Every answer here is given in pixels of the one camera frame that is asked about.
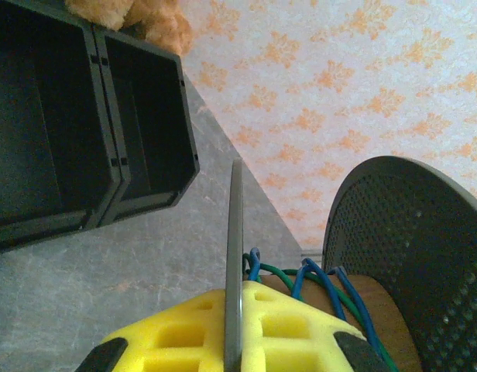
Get green cable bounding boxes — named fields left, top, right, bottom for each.
left=242, top=253, right=398, bottom=372

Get blue cable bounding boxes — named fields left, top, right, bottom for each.
left=244, top=247, right=386, bottom=363

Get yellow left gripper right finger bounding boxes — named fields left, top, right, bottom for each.
left=241, top=281, right=393, bottom=372

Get black perforated cable spool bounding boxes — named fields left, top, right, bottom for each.
left=222, top=155, right=477, bottom=372

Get black plastic bin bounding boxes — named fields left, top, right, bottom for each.
left=0, top=0, right=201, bottom=255

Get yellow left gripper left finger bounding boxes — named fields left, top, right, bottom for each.
left=74, top=288, right=228, bottom=372

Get brown plush toy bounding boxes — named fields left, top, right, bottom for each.
left=63, top=0, right=195, bottom=57

